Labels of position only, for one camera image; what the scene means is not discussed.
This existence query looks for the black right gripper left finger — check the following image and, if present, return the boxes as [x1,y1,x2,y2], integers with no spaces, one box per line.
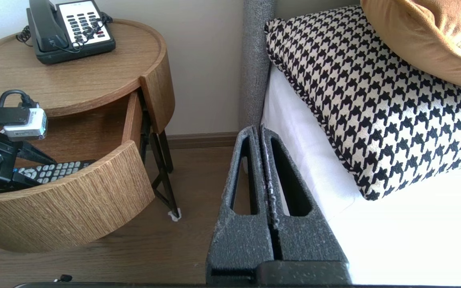
[206,125,275,284]

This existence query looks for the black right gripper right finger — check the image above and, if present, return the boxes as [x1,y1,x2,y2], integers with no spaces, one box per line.
[261,125,350,265]

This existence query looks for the black remote control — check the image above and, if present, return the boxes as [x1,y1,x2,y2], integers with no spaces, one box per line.
[16,159,97,185]

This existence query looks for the round wooden bedside table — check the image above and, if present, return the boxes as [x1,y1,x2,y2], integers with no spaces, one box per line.
[0,90,156,253]

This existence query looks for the white bed sheet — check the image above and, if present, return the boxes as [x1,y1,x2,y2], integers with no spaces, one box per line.
[260,66,461,285]

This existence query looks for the brown wooden baseboard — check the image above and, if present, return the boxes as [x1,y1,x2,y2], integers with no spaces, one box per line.
[166,132,241,150]

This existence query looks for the round wooden side table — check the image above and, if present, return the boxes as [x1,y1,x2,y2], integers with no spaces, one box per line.
[0,18,181,221]

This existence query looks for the black and white desk telephone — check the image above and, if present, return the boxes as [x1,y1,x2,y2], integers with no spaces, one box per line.
[26,0,116,65]

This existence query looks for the black telephone handset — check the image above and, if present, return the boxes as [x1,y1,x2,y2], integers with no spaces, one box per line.
[28,0,70,52]

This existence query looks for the black white houndstooth cushion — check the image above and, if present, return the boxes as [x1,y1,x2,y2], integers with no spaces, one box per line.
[264,5,461,201]

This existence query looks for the grey upholstered headboard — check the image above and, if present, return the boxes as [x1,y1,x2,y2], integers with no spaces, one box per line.
[239,0,277,130]

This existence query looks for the orange velvet cushion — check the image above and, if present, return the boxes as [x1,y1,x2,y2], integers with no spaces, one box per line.
[361,0,461,96]

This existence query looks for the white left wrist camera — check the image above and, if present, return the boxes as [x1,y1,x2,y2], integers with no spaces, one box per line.
[0,106,49,141]

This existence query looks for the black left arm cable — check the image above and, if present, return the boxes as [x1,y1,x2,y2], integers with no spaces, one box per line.
[0,90,40,109]

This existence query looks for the black telephone cord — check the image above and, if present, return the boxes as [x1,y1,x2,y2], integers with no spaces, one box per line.
[16,12,113,54]

